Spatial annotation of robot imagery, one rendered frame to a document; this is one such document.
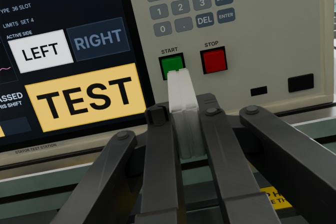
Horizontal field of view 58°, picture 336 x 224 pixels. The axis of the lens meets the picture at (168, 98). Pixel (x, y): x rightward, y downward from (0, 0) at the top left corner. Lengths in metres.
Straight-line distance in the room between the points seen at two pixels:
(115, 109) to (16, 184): 0.12
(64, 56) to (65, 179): 0.12
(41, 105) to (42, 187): 0.08
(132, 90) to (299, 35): 0.16
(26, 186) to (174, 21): 0.21
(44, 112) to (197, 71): 0.15
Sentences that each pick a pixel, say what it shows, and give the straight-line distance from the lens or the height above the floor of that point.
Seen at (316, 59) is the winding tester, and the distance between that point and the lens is 0.31.
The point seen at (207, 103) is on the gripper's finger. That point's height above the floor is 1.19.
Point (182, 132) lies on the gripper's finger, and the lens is 0.16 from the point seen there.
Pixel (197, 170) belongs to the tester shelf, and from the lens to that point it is 0.30.
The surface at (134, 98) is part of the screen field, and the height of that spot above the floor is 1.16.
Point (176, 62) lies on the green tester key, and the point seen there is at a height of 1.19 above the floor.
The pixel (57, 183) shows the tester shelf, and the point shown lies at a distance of 0.32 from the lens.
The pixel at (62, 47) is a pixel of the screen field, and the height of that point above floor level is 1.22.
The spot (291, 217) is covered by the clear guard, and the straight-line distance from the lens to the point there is 0.28.
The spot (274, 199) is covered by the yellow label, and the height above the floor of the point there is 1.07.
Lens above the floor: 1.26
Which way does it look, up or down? 22 degrees down
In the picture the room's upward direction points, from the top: 12 degrees counter-clockwise
